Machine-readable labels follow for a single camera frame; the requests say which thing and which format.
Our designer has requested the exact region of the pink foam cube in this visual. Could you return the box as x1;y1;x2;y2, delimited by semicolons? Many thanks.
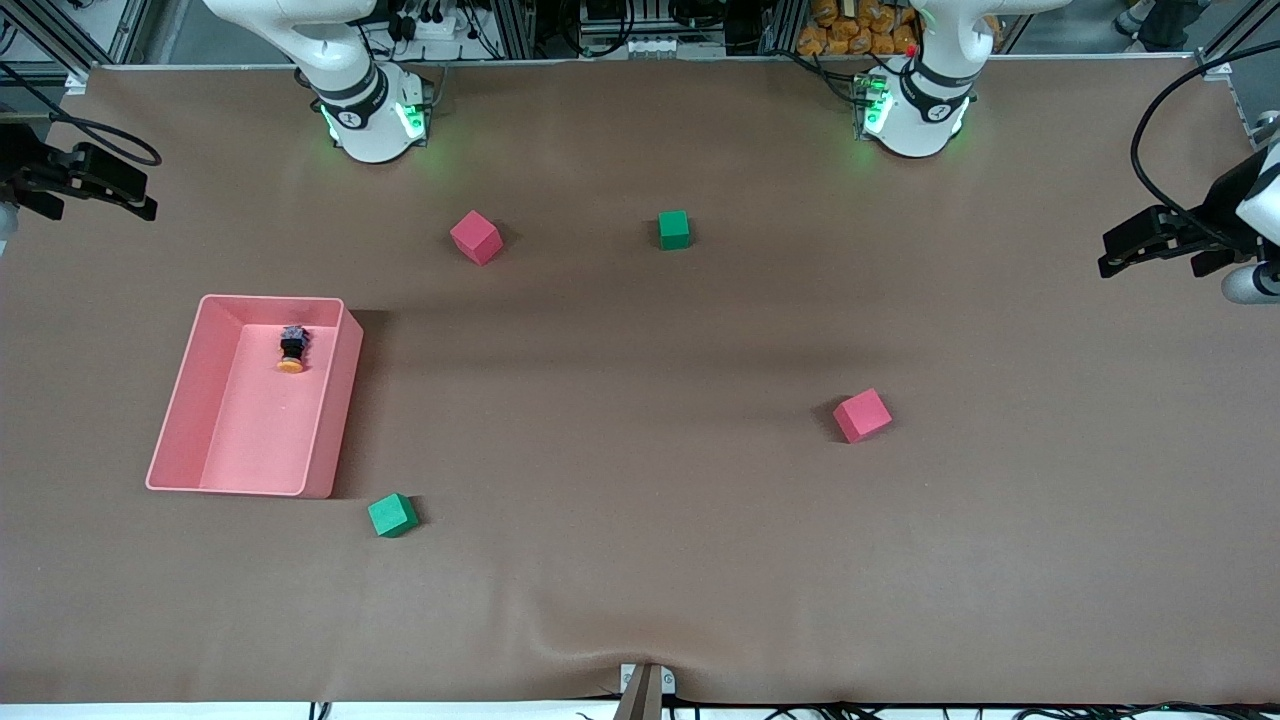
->
449;209;504;267
832;387;894;445

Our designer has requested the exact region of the brown table mat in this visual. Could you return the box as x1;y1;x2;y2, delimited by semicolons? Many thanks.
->
0;55;1280;707

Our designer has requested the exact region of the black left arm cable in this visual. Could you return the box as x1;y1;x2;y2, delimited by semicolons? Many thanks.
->
1129;40;1280;246

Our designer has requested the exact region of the pink plastic tray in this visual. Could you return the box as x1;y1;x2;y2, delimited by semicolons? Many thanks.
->
145;293;365;500

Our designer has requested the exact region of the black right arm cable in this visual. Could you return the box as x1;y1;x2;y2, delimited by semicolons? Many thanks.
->
0;60;163;169

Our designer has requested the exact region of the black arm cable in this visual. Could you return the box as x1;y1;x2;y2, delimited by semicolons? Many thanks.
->
1129;40;1280;246
0;60;163;169

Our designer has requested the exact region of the white power strip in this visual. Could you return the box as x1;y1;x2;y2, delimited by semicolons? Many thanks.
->
405;8;473;43

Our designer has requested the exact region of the bag of orange objects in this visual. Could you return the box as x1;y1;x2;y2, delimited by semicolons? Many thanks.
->
797;0;921;58

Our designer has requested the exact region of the aluminium camera post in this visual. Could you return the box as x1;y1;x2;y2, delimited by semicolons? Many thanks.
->
614;662;678;720

